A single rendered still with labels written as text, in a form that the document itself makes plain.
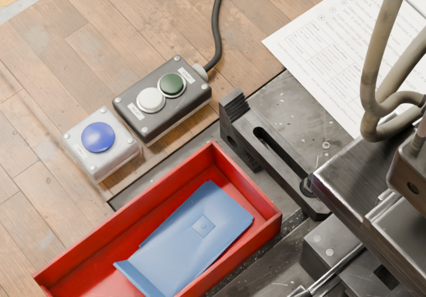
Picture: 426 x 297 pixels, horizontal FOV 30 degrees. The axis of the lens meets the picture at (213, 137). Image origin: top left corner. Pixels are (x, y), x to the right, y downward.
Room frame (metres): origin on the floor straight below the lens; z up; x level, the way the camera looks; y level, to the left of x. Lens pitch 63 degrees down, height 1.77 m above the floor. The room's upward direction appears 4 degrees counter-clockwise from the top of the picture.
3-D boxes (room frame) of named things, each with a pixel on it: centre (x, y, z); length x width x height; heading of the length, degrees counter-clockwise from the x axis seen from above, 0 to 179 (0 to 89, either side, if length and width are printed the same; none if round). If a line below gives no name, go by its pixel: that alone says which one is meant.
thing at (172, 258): (0.30, 0.04, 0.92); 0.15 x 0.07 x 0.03; 133
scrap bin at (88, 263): (0.29, 0.07, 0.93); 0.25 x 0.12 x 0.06; 126
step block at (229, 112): (0.42, -0.04, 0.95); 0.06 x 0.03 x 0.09; 36
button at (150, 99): (0.48, 0.07, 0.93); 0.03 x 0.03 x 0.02
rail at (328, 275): (0.25, -0.14, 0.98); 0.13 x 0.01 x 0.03; 126
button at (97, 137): (0.43, 0.14, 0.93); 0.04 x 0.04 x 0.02
